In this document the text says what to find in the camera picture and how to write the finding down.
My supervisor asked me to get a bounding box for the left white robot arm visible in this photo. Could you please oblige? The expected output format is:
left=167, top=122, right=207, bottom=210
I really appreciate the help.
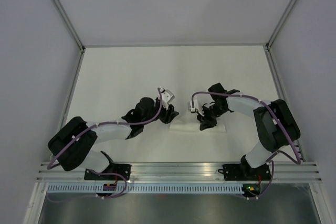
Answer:
left=47, top=97, right=179, bottom=180

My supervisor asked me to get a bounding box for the right aluminium frame post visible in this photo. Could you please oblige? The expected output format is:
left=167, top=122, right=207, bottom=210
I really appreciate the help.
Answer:
left=265, top=0, right=298, bottom=50

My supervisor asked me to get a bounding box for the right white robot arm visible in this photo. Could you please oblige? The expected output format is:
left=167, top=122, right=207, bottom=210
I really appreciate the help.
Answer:
left=190, top=83, right=301, bottom=179

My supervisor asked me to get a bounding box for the white slotted cable duct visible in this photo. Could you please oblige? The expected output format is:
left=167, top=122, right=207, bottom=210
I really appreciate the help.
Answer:
left=47, top=183, right=243, bottom=195

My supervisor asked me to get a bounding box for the aluminium frame post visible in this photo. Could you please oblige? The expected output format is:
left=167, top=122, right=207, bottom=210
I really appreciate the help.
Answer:
left=265, top=0, right=298, bottom=50
left=36, top=0, right=85, bottom=51

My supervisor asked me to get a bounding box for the white cloth napkin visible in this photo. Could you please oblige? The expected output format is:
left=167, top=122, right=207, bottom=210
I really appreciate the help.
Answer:
left=170, top=118, right=226, bottom=133

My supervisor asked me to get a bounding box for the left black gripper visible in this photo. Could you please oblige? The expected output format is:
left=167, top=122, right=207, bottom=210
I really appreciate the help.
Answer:
left=143, top=98, right=179, bottom=125

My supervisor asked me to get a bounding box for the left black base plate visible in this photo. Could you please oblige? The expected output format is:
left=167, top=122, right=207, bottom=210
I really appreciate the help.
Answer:
left=84, top=163, right=132, bottom=181

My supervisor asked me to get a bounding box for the aluminium mounting rail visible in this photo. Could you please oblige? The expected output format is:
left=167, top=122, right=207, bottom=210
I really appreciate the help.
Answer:
left=35, top=162, right=322, bottom=184

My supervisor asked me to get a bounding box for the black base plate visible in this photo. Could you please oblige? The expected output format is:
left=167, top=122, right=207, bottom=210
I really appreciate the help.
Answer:
left=217, top=164, right=271, bottom=182
left=84, top=163, right=132, bottom=181

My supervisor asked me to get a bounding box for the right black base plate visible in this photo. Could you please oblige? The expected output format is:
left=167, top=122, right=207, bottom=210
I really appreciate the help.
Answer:
left=217, top=164, right=271, bottom=182

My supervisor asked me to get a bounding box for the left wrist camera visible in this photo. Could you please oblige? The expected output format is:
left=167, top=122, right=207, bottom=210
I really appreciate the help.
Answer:
left=158, top=87, right=175, bottom=110

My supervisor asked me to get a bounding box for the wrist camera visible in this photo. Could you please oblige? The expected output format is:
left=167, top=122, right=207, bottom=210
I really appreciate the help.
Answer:
left=188, top=99, right=199, bottom=113
left=158, top=87, right=175, bottom=110

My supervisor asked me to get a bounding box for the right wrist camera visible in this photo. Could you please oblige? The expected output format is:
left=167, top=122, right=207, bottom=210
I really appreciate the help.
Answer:
left=188, top=99, right=199, bottom=113

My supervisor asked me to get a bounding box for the left aluminium frame post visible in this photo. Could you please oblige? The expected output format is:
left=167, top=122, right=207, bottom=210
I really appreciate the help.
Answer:
left=36, top=0, right=85, bottom=51

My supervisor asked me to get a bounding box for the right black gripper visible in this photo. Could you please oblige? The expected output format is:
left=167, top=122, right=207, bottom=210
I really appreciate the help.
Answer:
left=197, top=103, right=227, bottom=130

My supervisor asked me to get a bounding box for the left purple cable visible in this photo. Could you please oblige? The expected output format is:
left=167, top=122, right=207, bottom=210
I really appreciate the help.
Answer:
left=46, top=87, right=163, bottom=204

